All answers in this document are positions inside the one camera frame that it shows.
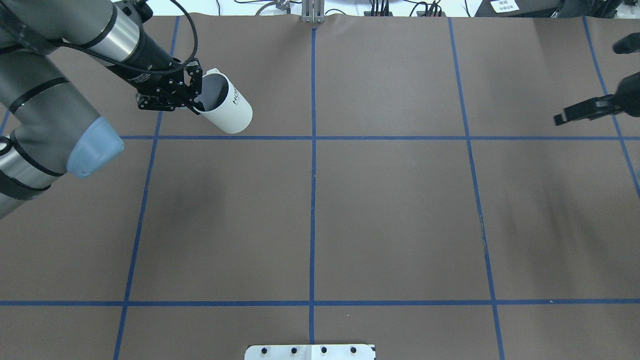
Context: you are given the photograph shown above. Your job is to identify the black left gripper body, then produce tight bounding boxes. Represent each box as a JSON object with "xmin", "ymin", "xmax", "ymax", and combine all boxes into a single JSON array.
[{"xmin": 112, "ymin": 33, "xmax": 185, "ymax": 96}]

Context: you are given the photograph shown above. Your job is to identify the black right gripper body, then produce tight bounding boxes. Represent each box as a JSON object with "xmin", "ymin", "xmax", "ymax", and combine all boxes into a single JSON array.
[{"xmin": 614, "ymin": 72, "xmax": 640, "ymax": 117}]

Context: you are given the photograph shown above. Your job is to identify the white ribbed mug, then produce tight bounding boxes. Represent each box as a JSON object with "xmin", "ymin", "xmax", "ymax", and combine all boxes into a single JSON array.
[{"xmin": 194, "ymin": 68, "xmax": 253, "ymax": 134}]

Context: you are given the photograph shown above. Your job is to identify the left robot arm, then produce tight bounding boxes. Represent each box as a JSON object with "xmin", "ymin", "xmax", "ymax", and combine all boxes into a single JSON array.
[{"xmin": 0, "ymin": 0, "xmax": 204, "ymax": 218}]

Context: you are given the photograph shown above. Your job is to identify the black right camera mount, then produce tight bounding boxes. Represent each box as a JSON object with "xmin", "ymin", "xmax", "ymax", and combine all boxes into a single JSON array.
[{"xmin": 612, "ymin": 32, "xmax": 640, "ymax": 55}]

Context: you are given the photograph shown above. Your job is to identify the aluminium frame post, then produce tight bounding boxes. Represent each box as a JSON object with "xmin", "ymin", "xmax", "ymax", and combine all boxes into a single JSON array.
[{"xmin": 300, "ymin": 0, "xmax": 326, "ymax": 24}]

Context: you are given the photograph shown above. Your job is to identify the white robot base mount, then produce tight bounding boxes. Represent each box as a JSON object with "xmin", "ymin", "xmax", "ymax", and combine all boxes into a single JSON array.
[{"xmin": 244, "ymin": 343, "xmax": 377, "ymax": 360}]

